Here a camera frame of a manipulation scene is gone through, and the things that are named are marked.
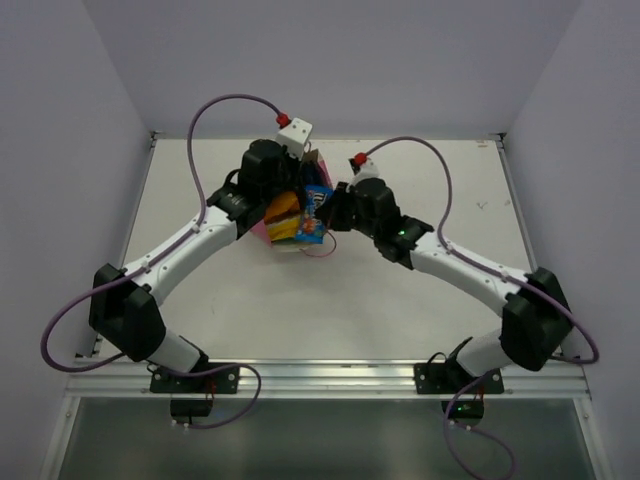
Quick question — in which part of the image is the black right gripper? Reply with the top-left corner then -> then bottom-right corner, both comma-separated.
315,181 -> 381,242

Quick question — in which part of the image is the pink and cream paper bag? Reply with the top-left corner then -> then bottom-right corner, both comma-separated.
251,149 -> 337,258

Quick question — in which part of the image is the orange snack bag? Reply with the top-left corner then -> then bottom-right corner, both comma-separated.
264,191 -> 301,242

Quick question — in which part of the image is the blue m&m's packet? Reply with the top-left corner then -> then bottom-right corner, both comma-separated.
294,185 -> 333,244

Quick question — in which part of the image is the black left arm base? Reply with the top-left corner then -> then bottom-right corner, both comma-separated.
149,362 -> 241,395

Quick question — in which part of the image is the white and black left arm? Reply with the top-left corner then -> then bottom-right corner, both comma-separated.
89,137 -> 306,393

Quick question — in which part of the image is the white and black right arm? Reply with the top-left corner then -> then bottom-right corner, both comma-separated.
317,178 -> 572,393

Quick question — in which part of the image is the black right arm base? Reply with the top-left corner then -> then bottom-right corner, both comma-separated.
413,361 -> 505,395

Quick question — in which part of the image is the right black controller box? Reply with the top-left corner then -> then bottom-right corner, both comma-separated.
441,400 -> 485,426

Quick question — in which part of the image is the black controller box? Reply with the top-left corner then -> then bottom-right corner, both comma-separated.
169,399 -> 213,424
441,400 -> 485,426

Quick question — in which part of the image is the left black controller box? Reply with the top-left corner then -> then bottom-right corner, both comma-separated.
169,399 -> 213,424

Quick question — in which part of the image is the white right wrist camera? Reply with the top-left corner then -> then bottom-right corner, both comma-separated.
349,152 -> 380,186

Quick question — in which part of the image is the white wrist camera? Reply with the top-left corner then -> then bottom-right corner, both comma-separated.
349,152 -> 380,186
275,117 -> 313,160

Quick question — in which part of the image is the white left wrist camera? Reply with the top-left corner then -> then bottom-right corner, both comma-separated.
275,117 -> 313,160

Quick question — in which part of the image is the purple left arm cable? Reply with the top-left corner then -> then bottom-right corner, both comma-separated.
40,94 -> 281,431

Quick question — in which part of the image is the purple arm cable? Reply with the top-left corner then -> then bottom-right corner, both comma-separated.
40,94 -> 281,431
349,135 -> 600,480

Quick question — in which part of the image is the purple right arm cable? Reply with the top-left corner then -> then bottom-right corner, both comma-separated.
349,135 -> 600,480

